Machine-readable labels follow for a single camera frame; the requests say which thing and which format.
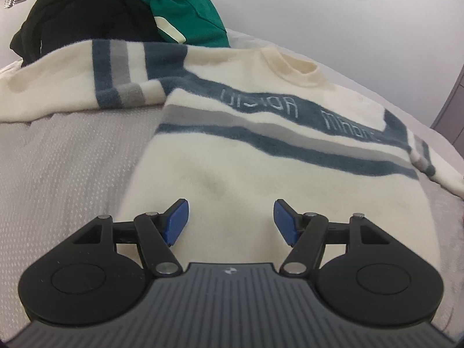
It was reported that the cream blue striped sweater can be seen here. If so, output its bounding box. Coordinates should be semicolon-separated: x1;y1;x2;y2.
1;39;463;268

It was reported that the green garment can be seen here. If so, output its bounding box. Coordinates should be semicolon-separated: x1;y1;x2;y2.
142;0;230;48

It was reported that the black garment pile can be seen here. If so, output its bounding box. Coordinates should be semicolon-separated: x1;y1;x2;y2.
10;0;164;67

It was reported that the grey bed cover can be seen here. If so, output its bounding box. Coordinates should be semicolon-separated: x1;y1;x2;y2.
1;34;463;339

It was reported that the grey wardrobe door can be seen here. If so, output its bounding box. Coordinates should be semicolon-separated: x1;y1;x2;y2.
431;69;464;155

